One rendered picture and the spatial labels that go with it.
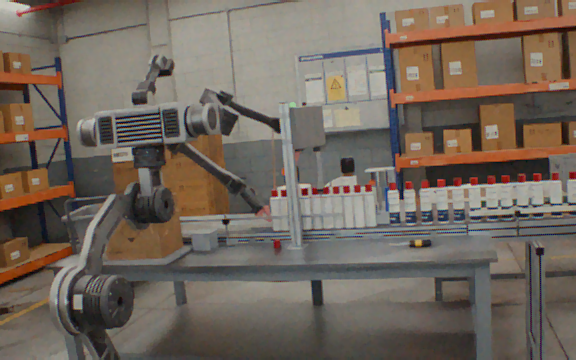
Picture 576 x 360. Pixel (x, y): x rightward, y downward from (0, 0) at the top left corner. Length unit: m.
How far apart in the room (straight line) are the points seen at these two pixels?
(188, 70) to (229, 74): 0.59
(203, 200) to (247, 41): 2.36
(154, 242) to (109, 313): 0.81
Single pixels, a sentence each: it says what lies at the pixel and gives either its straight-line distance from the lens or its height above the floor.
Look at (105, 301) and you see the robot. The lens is 1.86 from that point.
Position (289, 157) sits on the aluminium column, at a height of 1.25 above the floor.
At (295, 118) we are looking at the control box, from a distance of 2.53.
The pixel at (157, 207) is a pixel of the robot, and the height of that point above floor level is 1.13.
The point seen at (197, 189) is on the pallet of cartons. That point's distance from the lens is 6.12.
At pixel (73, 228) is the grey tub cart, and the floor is 0.70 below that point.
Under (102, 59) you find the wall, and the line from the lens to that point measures 8.39.
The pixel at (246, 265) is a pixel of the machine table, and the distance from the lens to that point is 2.39.
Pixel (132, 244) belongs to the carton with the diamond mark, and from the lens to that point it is 2.67.
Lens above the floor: 1.41
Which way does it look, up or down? 6 degrees down
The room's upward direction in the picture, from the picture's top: 5 degrees counter-clockwise
